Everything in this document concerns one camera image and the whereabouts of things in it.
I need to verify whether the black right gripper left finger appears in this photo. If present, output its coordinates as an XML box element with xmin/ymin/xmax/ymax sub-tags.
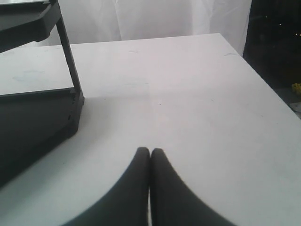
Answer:
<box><xmin>65</xmin><ymin>147</ymin><xmax>150</xmax><ymax>226</ymax></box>

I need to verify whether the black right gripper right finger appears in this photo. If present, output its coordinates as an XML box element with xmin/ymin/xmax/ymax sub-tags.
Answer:
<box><xmin>150</xmin><ymin>148</ymin><xmax>233</xmax><ymax>226</ymax></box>

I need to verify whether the black two-tier shelf rack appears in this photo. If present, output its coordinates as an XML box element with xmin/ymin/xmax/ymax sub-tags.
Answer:
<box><xmin>0</xmin><ymin>0</ymin><xmax>85</xmax><ymax>186</ymax></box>

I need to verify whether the yellow object in background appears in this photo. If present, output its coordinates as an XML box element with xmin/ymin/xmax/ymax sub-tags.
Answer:
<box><xmin>292</xmin><ymin>83</ymin><xmax>301</xmax><ymax>96</ymax></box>

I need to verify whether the white backdrop curtain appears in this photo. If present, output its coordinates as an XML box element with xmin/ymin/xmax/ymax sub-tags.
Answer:
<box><xmin>35</xmin><ymin>0</ymin><xmax>253</xmax><ymax>57</ymax></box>

